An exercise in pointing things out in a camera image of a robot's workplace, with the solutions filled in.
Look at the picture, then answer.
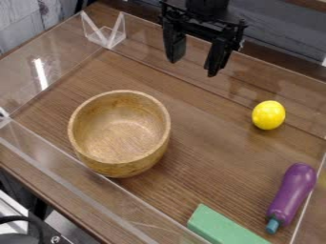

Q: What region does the brown wooden bowl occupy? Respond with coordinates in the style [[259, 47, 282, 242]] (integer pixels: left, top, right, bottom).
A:
[[68, 90, 172, 178]]

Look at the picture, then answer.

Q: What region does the black cable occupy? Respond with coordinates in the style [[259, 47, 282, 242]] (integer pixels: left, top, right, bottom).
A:
[[0, 214, 45, 244]]

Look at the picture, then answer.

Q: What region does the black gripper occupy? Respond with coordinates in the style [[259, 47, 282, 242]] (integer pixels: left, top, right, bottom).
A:
[[159, 0, 248, 77]]

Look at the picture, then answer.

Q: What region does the yellow toy lemon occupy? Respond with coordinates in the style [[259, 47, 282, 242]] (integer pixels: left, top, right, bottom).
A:
[[251, 100, 286, 131]]

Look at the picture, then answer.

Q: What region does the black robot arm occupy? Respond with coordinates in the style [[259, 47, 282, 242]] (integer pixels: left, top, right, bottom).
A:
[[159, 0, 248, 77]]

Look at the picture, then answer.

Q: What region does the clear acrylic corner bracket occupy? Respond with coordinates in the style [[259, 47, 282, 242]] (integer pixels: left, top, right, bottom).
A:
[[80, 11, 125, 50]]

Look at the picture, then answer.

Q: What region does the purple toy eggplant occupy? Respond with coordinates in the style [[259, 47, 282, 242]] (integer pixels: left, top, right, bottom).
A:
[[266, 163, 316, 234]]

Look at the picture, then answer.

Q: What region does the clear acrylic tray wall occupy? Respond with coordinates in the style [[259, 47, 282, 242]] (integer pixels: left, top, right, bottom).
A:
[[0, 5, 326, 244]]

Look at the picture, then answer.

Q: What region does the green foam block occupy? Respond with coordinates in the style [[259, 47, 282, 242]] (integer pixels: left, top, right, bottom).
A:
[[187, 204, 271, 244]]

